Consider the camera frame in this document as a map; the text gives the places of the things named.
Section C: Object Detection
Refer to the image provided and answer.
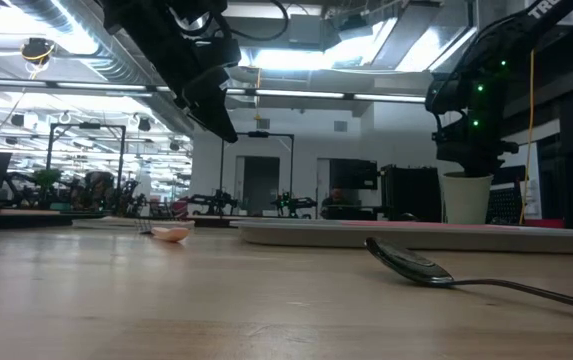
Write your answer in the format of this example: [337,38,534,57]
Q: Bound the pale green cup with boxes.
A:
[440,171,495,226]

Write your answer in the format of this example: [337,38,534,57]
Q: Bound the silver ventilation duct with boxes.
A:
[10,0,197,136]

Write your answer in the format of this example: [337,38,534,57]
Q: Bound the black cabinet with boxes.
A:
[380,164,442,223]

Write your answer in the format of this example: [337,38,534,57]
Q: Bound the yellow extension cable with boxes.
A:
[518,48,536,225]

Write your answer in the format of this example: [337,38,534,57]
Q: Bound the fork with orange handle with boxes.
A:
[135,218,191,244]

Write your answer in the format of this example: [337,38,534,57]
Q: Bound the black metal spoon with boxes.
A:
[364,236,573,316]

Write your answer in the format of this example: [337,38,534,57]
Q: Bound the green potted plant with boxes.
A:
[33,168,62,209]

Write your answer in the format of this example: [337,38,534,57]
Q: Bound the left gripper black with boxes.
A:
[100,0,242,144]

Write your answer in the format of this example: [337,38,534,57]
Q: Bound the black gantry frame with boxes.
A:
[47,122,127,216]
[219,131,296,219]

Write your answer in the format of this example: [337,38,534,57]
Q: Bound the ceiling light tube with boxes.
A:
[253,88,347,100]
[353,93,427,104]

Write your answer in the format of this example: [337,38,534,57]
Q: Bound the grey plastic tray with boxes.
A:
[238,219,573,255]

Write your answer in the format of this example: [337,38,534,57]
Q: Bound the person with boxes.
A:
[319,185,355,220]

